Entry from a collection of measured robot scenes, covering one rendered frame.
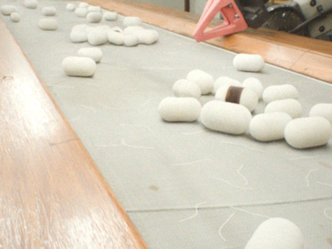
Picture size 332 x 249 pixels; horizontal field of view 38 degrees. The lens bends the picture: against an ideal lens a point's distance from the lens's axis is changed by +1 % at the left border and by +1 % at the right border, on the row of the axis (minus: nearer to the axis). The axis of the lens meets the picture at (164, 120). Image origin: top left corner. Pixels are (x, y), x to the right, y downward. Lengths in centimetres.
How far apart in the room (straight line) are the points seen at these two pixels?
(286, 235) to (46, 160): 10
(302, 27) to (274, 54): 43
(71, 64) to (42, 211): 33
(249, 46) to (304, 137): 39
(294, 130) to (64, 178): 17
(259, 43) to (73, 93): 33
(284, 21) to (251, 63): 51
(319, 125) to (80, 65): 26
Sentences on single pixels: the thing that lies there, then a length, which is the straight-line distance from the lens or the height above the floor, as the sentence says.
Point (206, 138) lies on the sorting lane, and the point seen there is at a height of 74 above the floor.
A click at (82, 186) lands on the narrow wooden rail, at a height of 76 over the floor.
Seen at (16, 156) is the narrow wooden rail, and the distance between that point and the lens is 22.
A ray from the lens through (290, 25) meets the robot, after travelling 106.
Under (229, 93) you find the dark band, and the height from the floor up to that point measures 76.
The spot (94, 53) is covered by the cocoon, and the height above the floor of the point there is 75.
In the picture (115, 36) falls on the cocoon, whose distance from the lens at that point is 71.
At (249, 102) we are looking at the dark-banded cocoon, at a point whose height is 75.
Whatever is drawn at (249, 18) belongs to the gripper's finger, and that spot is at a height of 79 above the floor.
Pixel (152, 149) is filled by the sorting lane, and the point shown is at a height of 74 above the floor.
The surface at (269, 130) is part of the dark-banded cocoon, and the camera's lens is 32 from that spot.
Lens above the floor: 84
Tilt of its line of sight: 17 degrees down
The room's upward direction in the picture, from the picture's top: 3 degrees clockwise
